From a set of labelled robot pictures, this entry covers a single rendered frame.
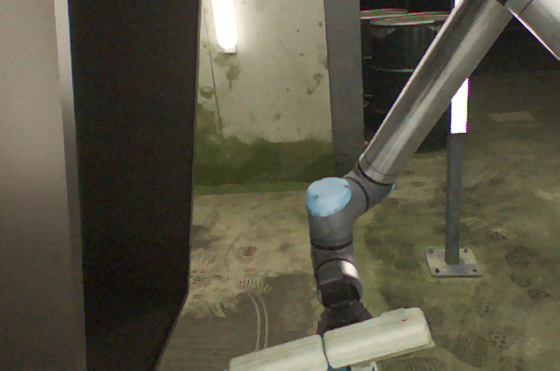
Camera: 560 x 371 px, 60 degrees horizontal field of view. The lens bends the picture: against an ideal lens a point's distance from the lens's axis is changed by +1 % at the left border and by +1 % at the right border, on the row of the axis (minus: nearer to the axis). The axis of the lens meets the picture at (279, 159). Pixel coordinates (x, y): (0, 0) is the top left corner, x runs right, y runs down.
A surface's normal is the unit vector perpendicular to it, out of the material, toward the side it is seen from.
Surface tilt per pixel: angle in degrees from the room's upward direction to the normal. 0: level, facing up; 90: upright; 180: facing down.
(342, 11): 90
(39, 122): 90
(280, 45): 90
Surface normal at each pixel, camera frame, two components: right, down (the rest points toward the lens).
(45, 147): -0.08, 0.36
